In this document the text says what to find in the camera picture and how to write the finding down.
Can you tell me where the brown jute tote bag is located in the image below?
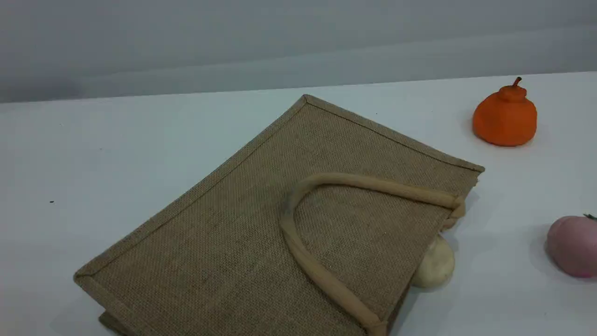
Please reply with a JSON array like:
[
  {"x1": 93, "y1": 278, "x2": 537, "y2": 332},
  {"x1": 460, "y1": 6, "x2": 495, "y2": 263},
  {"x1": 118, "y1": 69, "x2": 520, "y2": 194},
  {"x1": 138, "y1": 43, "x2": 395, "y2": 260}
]
[{"x1": 74, "y1": 94, "x2": 486, "y2": 336}]

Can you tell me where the cream round bun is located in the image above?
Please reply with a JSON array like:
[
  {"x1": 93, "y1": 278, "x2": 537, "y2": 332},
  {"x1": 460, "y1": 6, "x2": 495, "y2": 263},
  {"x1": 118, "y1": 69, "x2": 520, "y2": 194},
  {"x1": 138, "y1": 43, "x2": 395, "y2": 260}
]
[{"x1": 410, "y1": 233, "x2": 456, "y2": 289}]

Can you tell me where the orange pumpkin-shaped toy fruit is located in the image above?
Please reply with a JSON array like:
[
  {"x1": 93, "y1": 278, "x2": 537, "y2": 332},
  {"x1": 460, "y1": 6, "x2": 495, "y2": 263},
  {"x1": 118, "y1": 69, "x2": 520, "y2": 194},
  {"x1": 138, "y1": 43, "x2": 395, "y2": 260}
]
[{"x1": 472, "y1": 77, "x2": 538, "y2": 147}]

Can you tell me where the pink toy peach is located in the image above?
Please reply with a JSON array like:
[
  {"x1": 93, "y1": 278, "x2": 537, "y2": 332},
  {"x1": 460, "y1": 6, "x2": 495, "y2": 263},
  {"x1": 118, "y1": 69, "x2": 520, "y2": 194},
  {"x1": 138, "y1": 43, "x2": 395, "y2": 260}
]
[{"x1": 546, "y1": 214, "x2": 597, "y2": 279}]

